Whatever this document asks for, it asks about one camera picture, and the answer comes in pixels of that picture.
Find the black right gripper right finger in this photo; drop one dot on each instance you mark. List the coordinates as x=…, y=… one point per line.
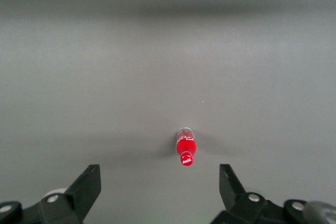
x=231, y=190

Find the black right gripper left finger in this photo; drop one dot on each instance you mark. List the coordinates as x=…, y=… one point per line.
x=84, y=190

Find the red cola bottle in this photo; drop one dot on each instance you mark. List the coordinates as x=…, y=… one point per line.
x=186, y=148

